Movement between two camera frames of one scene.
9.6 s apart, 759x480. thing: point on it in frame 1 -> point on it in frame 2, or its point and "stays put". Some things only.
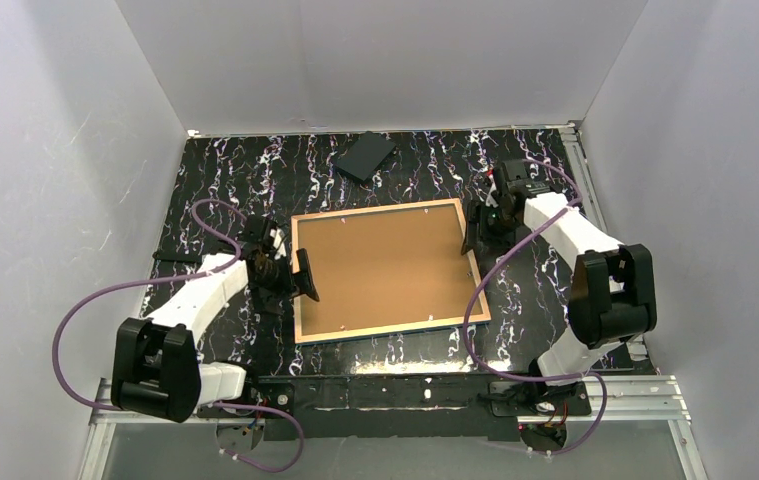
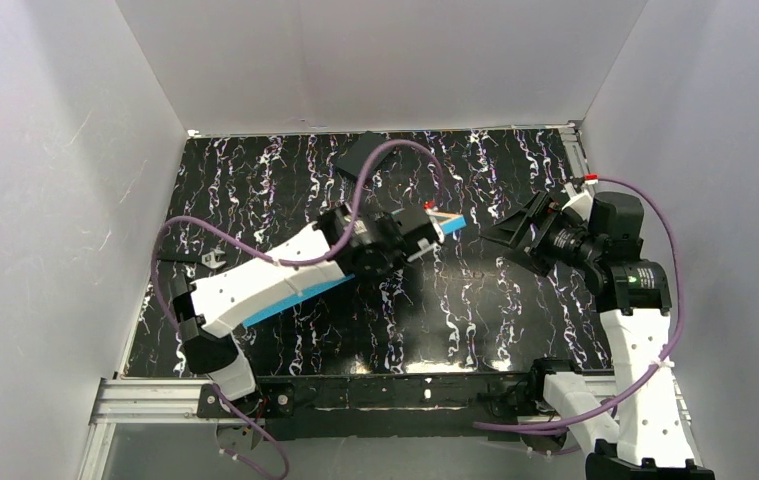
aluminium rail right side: [592, 203] stays put
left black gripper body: [288, 279] -> [423, 229]
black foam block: [365, 155] stays put
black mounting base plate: [399, 408] stays put
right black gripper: [478, 225] -> [537, 228]
